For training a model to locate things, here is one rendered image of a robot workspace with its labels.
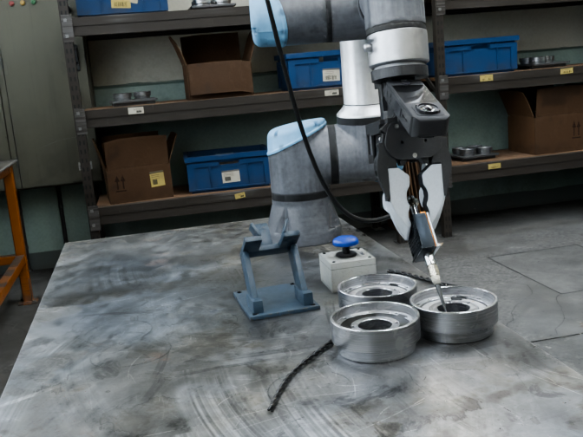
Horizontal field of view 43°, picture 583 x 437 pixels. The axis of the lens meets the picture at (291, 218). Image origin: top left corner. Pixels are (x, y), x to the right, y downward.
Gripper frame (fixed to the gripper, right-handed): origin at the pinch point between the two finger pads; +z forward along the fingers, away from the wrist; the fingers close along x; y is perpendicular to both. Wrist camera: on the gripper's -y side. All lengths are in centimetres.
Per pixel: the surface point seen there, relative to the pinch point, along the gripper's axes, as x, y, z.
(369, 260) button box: 1.1, 19.3, 5.5
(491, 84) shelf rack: -179, 339, -57
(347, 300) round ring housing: 8.4, 5.6, 8.7
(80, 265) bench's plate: 47, 58, 5
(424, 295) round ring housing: -1.0, 2.7, 8.8
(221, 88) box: -12, 339, -66
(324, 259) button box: 7.2, 22.5, 4.9
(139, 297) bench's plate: 35.5, 31.1, 8.5
